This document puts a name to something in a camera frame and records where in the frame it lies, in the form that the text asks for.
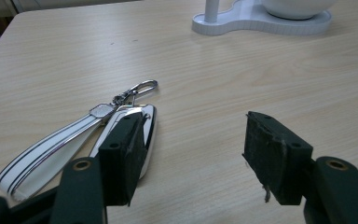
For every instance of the black object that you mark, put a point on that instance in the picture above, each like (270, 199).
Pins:
(295, 7)

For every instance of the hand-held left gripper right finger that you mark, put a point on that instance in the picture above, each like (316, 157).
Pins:
(273, 161)

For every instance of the white stand with pole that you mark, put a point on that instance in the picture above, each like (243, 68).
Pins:
(245, 22)

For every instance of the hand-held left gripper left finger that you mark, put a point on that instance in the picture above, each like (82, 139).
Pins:
(121, 161)

